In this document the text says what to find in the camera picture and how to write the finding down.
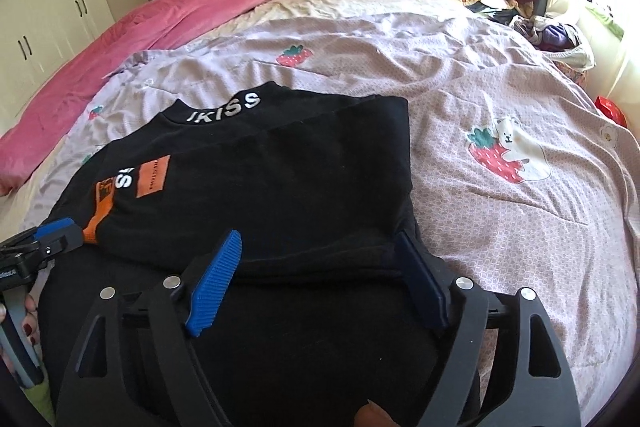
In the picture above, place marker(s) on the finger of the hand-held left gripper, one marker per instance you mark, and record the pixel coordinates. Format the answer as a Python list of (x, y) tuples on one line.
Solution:
[(55, 227)]

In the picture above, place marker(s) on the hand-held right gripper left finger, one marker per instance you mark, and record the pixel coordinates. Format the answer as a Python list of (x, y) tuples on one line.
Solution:
[(220, 277)]

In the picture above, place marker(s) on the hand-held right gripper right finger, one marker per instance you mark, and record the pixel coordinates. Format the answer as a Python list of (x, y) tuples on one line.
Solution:
[(425, 282)]

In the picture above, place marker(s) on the black shirt with orange patches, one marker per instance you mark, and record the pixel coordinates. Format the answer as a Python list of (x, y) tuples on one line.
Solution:
[(280, 187)]

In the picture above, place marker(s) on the white bag of clothes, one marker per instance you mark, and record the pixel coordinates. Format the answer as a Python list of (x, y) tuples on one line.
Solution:
[(555, 39)]

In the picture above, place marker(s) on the person's left hand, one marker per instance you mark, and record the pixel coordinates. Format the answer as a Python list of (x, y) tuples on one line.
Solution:
[(29, 314)]

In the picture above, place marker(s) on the person's right hand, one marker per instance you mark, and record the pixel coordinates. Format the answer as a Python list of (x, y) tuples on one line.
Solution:
[(372, 414)]

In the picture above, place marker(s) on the pink blanket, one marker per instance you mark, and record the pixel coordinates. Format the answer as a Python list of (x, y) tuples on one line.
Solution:
[(100, 67)]

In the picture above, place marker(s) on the strawberry print quilt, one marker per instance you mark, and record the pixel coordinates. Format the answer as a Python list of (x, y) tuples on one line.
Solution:
[(500, 82)]

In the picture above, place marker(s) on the red packet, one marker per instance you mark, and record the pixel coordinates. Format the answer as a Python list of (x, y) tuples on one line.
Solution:
[(611, 109)]

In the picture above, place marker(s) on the green patterned cloth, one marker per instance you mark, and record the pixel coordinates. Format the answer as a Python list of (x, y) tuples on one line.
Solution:
[(605, 17)]

